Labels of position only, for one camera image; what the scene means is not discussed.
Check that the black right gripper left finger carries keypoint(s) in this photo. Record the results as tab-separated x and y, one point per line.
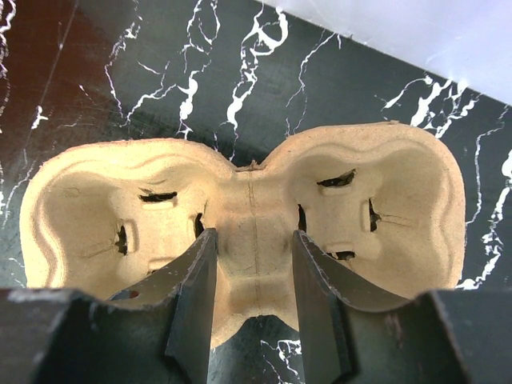
187	286

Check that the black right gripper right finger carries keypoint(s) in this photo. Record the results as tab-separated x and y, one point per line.
350	329

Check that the brown pulp cup carrier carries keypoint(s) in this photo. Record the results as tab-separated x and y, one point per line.
385	200

